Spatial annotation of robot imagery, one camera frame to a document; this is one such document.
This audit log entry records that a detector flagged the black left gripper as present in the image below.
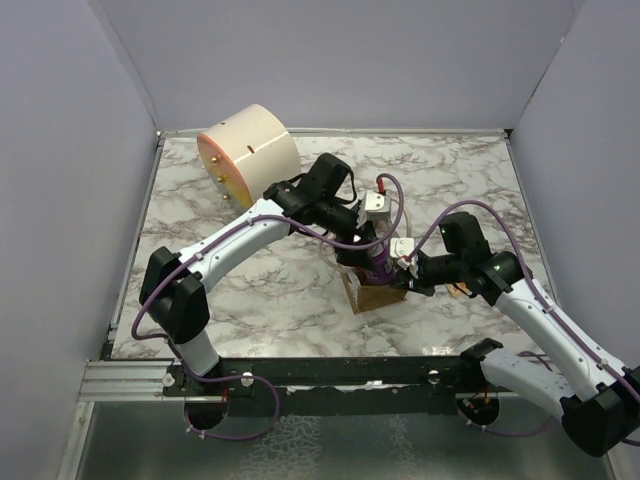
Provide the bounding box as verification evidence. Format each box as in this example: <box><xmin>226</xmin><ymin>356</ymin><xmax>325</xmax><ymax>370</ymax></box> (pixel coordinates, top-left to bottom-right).
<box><xmin>316</xmin><ymin>196</ymin><xmax>378</xmax><ymax>270</ymax></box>

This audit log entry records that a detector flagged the purple fanta can front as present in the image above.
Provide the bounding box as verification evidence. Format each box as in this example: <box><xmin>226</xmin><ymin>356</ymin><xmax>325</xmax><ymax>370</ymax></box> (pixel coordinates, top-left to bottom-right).
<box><xmin>362</xmin><ymin>243</ymin><xmax>395</xmax><ymax>286</ymax></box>

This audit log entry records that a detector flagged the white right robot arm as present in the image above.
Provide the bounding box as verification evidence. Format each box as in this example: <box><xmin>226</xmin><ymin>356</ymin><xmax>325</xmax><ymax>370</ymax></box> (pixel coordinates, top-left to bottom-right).
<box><xmin>396</xmin><ymin>212</ymin><xmax>639</xmax><ymax>457</ymax></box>

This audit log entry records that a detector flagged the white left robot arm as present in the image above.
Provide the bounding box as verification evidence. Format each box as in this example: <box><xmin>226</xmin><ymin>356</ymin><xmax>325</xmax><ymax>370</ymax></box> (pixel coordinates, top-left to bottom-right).
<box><xmin>139</xmin><ymin>153</ymin><xmax>394</xmax><ymax>395</ymax></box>

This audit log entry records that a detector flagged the orange snack packet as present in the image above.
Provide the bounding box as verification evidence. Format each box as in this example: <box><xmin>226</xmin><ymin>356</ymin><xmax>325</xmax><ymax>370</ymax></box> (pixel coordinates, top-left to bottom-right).
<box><xmin>446</xmin><ymin>283</ymin><xmax>473</xmax><ymax>298</ymax></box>

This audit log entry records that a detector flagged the cream cylindrical drum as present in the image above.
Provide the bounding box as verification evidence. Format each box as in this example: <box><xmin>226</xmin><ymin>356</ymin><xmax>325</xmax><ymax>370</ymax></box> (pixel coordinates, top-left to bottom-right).
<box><xmin>196</xmin><ymin>104</ymin><xmax>301</xmax><ymax>209</ymax></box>

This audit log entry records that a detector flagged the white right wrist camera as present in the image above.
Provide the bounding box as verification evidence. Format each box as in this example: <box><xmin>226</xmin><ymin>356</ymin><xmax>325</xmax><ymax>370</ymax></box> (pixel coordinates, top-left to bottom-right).
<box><xmin>389</xmin><ymin>237</ymin><xmax>418</xmax><ymax>276</ymax></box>

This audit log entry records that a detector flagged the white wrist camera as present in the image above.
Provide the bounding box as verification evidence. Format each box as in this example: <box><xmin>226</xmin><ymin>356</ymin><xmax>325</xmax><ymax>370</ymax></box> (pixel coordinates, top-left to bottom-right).
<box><xmin>361</xmin><ymin>190</ymin><xmax>391</xmax><ymax>222</ymax></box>
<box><xmin>389</xmin><ymin>237</ymin><xmax>418</xmax><ymax>276</ymax></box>

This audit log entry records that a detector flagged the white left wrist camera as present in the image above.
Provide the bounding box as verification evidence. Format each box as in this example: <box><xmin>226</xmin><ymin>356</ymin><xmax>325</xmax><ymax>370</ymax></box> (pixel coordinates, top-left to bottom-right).
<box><xmin>361</xmin><ymin>190</ymin><xmax>391</xmax><ymax>222</ymax></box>

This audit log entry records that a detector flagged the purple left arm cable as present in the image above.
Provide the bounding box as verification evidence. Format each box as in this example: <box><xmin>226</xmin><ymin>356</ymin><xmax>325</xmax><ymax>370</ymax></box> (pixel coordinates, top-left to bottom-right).
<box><xmin>131</xmin><ymin>173</ymin><xmax>407</xmax><ymax>396</ymax></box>

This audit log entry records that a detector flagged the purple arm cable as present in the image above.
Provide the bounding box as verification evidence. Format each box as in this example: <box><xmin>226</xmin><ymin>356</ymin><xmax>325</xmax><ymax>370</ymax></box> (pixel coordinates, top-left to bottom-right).
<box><xmin>131</xmin><ymin>173</ymin><xmax>407</xmax><ymax>396</ymax></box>
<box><xmin>407</xmin><ymin>200</ymin><xmax>640</xmax><ymax>446</ymax></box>

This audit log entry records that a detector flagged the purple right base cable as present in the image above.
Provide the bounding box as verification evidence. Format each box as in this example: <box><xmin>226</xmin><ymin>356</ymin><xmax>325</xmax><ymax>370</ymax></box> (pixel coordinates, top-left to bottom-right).
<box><xmin>464</xmin><ymin>349</ymin><xmax>556</xmax><ymax>436</ymax></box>

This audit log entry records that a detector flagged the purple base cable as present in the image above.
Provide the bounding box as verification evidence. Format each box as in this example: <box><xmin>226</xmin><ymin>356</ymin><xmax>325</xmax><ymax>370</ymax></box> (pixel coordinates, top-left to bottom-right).
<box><xmin>464</xmin><ymin>349</ymin><xmax>556</xmax><ymax>436</ymax></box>
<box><xmin>183</xmin><ymin>372</ymin><xmax>281</xmax><ymax>442</ymax></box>

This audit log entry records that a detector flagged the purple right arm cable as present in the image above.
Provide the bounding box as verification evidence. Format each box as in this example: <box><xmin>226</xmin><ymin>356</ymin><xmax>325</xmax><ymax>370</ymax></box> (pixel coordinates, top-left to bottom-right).
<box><xmin>407</xmin><ymin>200</ymin><xmax>640</xmax><ymax>446</ymax></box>

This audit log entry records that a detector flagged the black base frame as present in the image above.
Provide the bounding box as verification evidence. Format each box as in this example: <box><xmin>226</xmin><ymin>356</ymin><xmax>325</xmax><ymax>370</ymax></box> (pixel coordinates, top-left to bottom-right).
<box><xmin>163</xmin><ymin>356</ymin><xmax>488</xmax><ymax>417</ymax></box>

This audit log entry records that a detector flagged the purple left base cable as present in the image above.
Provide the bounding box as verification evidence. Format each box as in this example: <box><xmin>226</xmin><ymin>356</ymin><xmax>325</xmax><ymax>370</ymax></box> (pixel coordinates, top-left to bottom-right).
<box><xmin>183</xmin><ymin>372</ymin><xmax>281</xmax><ymax>442</ymax></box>

